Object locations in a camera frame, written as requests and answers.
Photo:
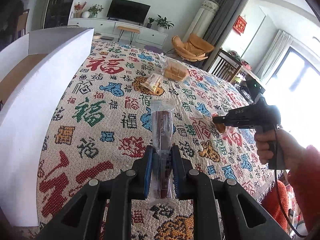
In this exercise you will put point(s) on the white cardboard box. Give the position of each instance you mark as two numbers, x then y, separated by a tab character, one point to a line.
35	72

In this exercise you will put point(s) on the patterned woven table cloth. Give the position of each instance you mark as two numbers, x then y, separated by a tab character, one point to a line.
132	154

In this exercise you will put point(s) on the sandwich biscuit packet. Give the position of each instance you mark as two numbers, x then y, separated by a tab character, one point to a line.
152	82

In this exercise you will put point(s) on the potted green plant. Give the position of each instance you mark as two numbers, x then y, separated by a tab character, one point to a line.
163	24

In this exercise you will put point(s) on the dark wooden dining chair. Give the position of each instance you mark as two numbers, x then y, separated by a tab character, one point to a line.
225	66

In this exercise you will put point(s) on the red wall decoration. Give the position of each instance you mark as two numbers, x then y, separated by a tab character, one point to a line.
239	25

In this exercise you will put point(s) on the black flat television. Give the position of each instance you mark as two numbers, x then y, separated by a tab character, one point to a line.
128	10

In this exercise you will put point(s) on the grey curtain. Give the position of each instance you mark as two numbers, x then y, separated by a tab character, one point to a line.
217	28

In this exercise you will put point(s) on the orange lounge chair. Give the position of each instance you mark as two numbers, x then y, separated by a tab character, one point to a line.
195	49

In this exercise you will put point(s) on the bun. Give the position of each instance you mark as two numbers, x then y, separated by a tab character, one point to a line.
221	128

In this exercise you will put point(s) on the red-sleeved right forearm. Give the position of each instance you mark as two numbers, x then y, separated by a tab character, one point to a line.
305	183

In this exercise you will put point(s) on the white tv cabinet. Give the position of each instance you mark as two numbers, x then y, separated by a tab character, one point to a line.
108	28

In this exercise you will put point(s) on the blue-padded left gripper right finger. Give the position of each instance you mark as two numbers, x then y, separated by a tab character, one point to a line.
222	209

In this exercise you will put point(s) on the small potted plant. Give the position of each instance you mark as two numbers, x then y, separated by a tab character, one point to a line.
150	22

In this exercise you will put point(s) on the red flower vase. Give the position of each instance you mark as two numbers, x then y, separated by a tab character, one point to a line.
78	8

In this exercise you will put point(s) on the brown bar clear wrapper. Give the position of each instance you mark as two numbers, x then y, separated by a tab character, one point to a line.
162	131

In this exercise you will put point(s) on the person's right hand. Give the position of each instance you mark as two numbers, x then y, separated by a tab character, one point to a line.
280	142

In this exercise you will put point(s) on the green plant left of tv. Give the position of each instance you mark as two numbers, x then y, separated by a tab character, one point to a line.
95	10

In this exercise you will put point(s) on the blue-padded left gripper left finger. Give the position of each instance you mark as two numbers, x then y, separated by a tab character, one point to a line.
103	203

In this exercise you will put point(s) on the white standing air conditioner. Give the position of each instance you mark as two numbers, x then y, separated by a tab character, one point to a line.
202	20

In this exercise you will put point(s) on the dark glass cabinet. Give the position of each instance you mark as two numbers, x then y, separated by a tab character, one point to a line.
57	13

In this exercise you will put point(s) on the small wooden bench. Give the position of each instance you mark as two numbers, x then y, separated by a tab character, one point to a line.
132	32

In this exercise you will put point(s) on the bagged sliced bread loaf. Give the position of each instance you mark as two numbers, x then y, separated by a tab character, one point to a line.
173	69

